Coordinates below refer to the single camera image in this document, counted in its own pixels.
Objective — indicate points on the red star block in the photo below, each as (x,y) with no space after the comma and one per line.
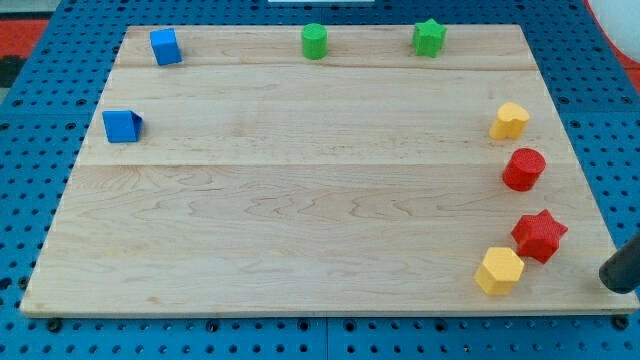
(538,236)

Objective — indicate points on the blue triangular prism block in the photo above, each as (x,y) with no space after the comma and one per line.
(122,126)

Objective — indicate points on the white round object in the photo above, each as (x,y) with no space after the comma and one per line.
(620,21)

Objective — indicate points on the yellow hexagon block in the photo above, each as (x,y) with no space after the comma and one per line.
(499,271)

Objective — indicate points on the yellow heart block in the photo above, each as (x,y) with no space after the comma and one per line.
(510,122)

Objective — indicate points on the green cylinder block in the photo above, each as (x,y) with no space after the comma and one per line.
(314,39)

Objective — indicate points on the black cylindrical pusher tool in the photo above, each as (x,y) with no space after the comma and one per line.
(620,273)

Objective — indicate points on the red cylinder block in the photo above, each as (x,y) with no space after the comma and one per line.
(523,169)

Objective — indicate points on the green star block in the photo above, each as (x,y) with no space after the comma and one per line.
(428,38)

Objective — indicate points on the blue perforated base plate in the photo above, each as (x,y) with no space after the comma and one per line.
(47,111)

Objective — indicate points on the wooden board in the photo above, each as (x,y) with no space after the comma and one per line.
(363,184)

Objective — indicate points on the blue cube block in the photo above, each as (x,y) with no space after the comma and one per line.
(165,46)

